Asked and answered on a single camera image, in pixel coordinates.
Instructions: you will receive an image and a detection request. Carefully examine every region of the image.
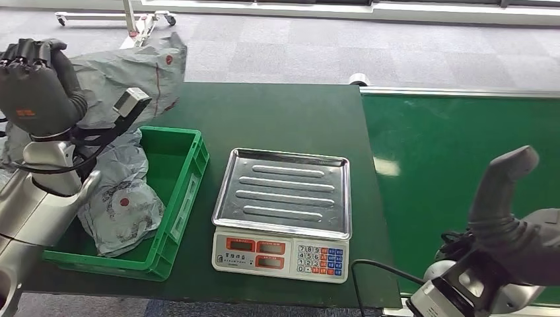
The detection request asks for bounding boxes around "green plastic crate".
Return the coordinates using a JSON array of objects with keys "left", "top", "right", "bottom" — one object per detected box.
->
[{"left": 42, "top": 125, "right": 211, "bottom": 282}]

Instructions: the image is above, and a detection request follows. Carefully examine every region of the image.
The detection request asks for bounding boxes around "white electronic scale steel tray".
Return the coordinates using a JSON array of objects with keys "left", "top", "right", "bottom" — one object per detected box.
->
[{"left": 211, "top": 147, "right": 353, "bottom": 285}]

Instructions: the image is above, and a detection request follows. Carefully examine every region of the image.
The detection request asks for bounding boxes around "white wheeled stand frame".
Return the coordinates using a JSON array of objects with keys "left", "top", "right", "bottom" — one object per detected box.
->
[{"left": 54, "top": 0, "right": 178, "bottom": 50}]

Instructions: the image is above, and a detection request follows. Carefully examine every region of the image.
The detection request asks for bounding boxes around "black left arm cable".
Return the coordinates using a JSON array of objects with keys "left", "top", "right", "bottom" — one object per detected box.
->
[{"left": 7, "top": 124, "right": 117, "bottom": 177}]

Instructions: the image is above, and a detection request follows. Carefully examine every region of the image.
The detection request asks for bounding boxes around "grey plastic mailer package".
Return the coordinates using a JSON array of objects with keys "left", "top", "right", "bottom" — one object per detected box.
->
[{"left": 65, "top": 31, "right": 188, "bottom": 133}]

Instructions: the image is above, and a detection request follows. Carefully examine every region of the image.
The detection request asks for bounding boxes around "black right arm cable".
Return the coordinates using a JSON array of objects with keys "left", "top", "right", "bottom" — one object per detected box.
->
[{"left": 349, "top": 258, "right": 426, "bottom": 317}]

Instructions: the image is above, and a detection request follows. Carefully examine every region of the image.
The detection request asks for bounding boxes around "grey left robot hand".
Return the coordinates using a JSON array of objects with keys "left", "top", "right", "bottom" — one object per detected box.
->
[{"left": 0, "top": 38, "right": 88, "bottom": 138}]

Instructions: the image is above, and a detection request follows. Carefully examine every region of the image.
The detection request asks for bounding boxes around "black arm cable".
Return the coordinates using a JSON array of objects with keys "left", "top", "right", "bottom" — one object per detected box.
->
[
  {"left": 7, "top": 124, "right": 117, "bottom": 177},
  {"left": 349, "top": 258, "right": 426, "bottom": 317}
]

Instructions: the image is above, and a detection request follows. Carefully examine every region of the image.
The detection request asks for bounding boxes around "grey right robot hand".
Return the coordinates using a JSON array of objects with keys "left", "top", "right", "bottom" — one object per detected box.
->
[{"left": 467, "top": 145, "right": 560, "bottom": 288}]

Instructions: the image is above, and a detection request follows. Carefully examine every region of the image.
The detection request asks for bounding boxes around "grey mailer with red dot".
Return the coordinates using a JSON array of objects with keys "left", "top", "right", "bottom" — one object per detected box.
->
[{"left": 77, "top": 127, "right": 166, "bottom": 258}]

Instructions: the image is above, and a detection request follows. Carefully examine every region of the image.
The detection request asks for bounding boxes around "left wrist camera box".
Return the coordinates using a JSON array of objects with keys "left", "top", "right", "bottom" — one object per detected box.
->
[{"left": 73, "top": 87, "right": 153, "bottom": 145}]

